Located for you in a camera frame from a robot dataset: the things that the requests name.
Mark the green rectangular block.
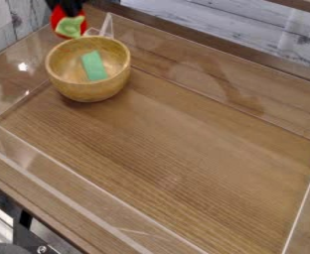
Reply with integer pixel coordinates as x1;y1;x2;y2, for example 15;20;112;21
79;51;106;81

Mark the wooden bowl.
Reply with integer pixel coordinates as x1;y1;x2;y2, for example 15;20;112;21
45;36;130;102

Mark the black table leg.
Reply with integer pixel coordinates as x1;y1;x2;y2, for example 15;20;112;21
18;210;33;229

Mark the clear acrylic tray wall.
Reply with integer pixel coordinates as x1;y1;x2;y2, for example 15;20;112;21
0;9;310;254

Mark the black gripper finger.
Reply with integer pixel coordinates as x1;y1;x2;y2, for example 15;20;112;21
59;0;82;17

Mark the red plush fruit green stem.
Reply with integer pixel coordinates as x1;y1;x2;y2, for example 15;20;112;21
50;4;86;39

